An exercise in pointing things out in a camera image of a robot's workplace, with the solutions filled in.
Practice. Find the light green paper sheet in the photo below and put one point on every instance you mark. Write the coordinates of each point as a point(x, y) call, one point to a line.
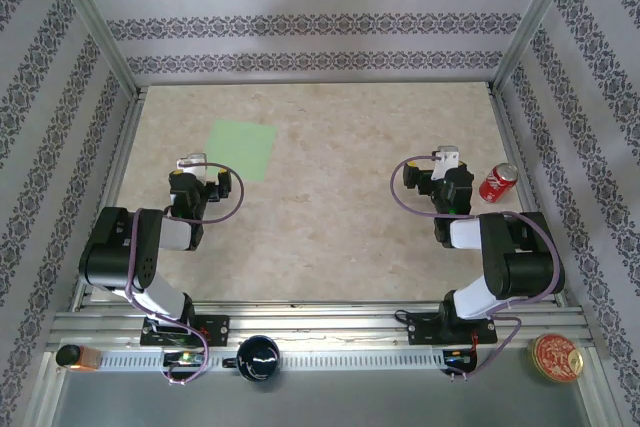
point(240, 149)

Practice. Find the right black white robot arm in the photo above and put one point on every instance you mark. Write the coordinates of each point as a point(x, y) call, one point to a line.
point(520, 262)

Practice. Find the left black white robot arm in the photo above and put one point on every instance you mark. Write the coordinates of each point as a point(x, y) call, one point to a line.
point(115, 247)

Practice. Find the red soda can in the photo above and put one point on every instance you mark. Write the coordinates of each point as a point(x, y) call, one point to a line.
point(498, 183)

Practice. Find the small circuit board with light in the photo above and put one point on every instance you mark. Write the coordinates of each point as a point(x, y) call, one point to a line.
point(460, 358)
point(182, 358)

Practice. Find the dark blue glossy mug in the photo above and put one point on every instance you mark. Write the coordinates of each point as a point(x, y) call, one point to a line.
point(257, 359)

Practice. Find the orange bottle with black cap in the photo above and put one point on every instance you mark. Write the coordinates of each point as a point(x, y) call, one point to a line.
point(80, 358)

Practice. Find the red and gold round tin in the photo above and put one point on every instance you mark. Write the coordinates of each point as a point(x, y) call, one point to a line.
point(555, 358)

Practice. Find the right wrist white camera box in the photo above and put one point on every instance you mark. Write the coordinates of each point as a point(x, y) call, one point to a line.
point(446, 159)

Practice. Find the aluminium side rail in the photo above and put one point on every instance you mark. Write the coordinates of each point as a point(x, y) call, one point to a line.
point(111, 197)
point(514, 147)

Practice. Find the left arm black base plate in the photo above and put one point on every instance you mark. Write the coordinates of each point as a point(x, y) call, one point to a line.
point(215, 331)

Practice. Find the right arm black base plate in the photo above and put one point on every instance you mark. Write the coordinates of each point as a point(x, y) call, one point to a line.
point(425, 329)

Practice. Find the aluminium frame post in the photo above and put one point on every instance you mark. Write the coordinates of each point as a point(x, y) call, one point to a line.
point(97, 22)
point(531, 22)

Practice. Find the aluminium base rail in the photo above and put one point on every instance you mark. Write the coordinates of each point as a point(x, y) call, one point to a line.
point(325, 327)

